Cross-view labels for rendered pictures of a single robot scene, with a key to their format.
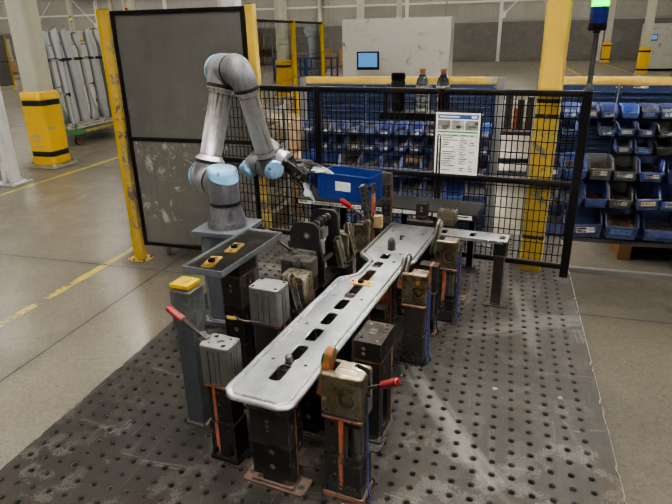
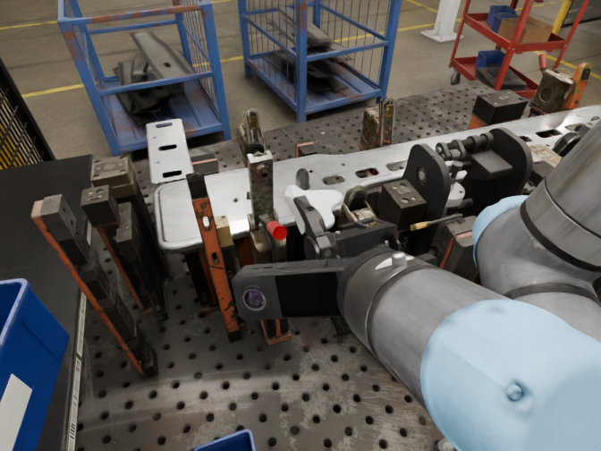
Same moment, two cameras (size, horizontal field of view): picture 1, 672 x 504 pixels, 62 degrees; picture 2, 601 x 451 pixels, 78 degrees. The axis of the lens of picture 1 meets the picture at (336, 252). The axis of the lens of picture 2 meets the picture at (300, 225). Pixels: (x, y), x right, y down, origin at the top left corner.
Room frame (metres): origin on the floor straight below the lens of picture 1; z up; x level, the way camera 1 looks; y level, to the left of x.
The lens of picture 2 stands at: (2.51, 0.28, 1.54)
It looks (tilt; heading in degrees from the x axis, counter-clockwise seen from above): 45 degrees down; 228
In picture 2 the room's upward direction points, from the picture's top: straight up
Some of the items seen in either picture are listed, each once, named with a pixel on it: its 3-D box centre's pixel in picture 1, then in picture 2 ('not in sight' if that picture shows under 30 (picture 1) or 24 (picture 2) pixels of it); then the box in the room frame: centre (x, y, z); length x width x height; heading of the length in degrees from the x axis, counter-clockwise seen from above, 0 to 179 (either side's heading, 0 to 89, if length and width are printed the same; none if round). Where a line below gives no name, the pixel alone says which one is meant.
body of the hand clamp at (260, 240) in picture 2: (363, 261); (272, 288); (2.23, -0.12, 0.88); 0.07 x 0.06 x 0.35; 67
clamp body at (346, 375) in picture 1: (348, 431); (539, 126); (1.13, -0.02, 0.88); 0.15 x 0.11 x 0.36; 67
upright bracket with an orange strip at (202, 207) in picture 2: (373, 238); (219, 276); (2.32, -0.16, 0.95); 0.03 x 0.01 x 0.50; 157
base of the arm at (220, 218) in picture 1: (226, 212); not in sight; (2.09, 0.42, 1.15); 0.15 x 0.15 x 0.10
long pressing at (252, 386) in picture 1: (361, 286); (435, 157); (1.72, -0.08, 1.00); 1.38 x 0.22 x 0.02; 157
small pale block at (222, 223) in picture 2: (377, 255); (232, 282); (2.29, -0.18, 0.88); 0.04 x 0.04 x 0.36; 67
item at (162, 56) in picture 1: (191, 146); not in sight; (4.37, 1.11, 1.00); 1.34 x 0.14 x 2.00; 74
